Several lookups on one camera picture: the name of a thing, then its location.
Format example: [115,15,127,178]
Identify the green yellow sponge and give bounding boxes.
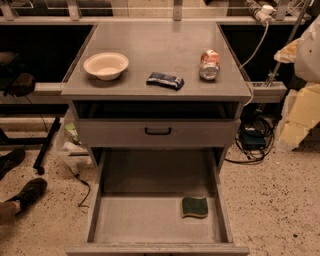
[182,197,208,219]

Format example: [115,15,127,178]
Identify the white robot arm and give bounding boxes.
[274,15,320,151]

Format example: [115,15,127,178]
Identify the grey drawer cabinet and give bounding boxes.
[61,21,252,256]

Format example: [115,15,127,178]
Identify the closed grey top drawer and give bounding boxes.
[77,119,240,148]

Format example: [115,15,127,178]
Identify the open grey middle drawer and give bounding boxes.
[66,149,249,256]

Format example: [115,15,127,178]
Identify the blue snack bar wrapper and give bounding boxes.
[146,72,184,91]

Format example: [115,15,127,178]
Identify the orange soda can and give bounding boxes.
[199,49,220,80]

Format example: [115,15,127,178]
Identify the white paper bowl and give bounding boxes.
[83,52,129,81]

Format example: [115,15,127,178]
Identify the clear plastic bag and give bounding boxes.
[53,110,92,170]

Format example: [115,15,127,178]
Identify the black stand leg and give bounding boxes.
[33,117,60,175]

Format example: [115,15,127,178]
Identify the metal pole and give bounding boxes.
[263,0,314,87]

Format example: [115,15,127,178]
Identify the black shoe near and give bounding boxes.
[8,178,47,215]

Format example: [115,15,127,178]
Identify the black shoe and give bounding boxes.
[0,148,25,180]
[8,178,47,215]

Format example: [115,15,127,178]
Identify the black shoe far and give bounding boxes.
[0,148,25,180]

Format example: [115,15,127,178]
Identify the black drawer handle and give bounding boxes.
[144,127,172,136]

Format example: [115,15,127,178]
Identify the thin black floor cable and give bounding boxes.
[65,163,92,208]

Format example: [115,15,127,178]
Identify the white power cable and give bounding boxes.
[238,19,270,108]

